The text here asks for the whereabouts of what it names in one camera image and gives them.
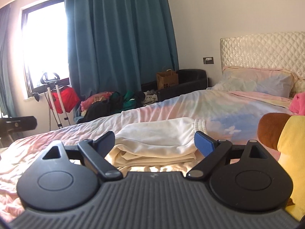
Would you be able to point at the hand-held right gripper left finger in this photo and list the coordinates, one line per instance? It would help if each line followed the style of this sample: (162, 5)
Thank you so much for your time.
(104, 144)

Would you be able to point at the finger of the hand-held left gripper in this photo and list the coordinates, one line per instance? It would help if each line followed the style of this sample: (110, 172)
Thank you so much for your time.
(21, 124)

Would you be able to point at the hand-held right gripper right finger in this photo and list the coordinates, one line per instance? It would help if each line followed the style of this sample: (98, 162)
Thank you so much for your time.
(206, 144)

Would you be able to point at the cream sweatpants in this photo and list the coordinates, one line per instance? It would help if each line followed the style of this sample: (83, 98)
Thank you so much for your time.
(154, 136)

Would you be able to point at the pile of colourful clothes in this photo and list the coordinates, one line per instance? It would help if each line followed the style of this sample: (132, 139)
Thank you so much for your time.
(107, 105)

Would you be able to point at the black steamer head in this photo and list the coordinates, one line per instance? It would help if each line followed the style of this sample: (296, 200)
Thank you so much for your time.
(36, 97)

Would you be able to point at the pastel bed sheet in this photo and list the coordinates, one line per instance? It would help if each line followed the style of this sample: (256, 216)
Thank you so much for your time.
(190, 105)

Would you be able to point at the garment steamer stand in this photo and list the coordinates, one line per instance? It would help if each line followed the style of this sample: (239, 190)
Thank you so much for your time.
(53, 95)

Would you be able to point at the red cloth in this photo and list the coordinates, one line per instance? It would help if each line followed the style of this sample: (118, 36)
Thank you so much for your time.
(69, 97)

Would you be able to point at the black sofa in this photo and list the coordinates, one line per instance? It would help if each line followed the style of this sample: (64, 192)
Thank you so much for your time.
(190, 81)

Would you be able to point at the brown plush toy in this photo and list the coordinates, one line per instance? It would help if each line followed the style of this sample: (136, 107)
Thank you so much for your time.
(271, 128)

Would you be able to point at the brown paper bag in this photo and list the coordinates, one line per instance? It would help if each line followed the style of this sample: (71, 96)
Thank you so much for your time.
(166, 80)

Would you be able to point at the window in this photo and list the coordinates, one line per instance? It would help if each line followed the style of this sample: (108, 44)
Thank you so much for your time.
(45, 47)

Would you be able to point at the pastel pillow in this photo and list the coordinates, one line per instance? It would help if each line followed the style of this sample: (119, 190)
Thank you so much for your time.
(257, 81)

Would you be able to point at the yellow plush toy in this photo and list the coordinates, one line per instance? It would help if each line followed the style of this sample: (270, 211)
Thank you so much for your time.
(294, 159)

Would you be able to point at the pink plush item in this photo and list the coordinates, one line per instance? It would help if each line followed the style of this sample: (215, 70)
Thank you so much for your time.
(299, 103)

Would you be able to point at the wide teal curtain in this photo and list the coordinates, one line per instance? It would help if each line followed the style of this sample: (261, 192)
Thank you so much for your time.
(119, 40)

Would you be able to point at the quilted cream headboard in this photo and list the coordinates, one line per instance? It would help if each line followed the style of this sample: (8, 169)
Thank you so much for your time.
(262, 50)

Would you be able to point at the cream pillow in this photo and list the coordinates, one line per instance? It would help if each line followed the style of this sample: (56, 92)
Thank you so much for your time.
(300, 85)

